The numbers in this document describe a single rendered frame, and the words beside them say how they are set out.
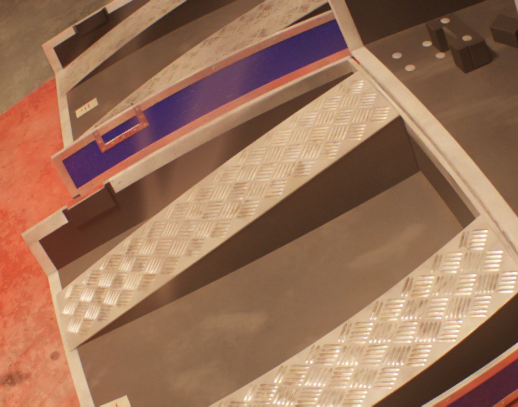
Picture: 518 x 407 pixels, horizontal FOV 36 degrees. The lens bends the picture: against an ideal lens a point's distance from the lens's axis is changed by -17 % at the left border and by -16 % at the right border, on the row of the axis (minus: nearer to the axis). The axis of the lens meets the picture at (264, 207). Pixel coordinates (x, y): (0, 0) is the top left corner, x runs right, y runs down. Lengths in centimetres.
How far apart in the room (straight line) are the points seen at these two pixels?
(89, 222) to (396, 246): 64
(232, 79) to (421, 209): 62
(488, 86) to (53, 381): 104
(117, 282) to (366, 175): 50
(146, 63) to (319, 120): 86
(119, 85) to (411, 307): 132
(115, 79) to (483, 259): 142
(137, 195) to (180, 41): 74
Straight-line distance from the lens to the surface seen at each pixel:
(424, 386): 125
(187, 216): 169
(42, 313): 184
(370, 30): 179
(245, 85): 203
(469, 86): 161
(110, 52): 253
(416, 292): 130
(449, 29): 169
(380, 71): 171
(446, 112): 155
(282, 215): 160
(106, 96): 237
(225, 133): 179
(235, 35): 213
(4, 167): 244
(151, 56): 244
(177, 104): 200
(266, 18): 212
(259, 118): 180
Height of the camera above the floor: 109
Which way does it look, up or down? 38 degrees down
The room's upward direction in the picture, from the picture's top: 24 degrees counter-clockwise
